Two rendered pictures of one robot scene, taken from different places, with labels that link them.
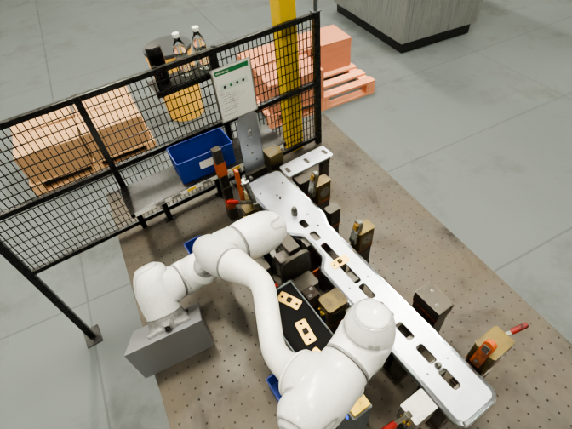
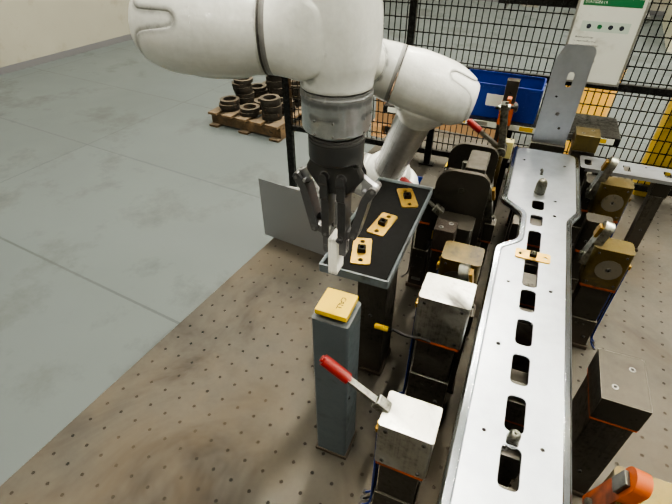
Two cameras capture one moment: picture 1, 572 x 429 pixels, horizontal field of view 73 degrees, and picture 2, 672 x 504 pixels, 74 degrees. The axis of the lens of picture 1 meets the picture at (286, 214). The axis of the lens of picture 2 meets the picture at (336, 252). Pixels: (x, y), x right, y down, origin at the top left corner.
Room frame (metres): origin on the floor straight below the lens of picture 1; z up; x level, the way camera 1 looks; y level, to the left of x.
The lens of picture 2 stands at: (-0.02, -0.57, 1.71)
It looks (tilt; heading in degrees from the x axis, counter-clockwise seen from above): 38 degrees down; 51
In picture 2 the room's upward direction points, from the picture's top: straight up
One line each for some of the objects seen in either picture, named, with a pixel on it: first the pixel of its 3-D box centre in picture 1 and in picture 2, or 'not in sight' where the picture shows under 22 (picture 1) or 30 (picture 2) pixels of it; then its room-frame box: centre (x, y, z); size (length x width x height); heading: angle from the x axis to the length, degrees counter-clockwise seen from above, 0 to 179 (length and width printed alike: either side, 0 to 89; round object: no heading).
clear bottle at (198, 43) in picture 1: (199, 48); not in sight; (1.90, 0.32, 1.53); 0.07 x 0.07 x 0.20
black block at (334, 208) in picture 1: (334, 226); (587, 259); (1.25, -0.24, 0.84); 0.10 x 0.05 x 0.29; 118
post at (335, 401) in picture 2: (351, 423); (336, 384); (0.33, -0.14, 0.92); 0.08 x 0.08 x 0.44; 28
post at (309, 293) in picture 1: (311, 317); (434, 286); (0.74, -0.06, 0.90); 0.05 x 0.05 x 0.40; 28
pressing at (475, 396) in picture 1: (344, 265); (534, 263); (0.91, -0.22, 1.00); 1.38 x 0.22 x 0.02; 28
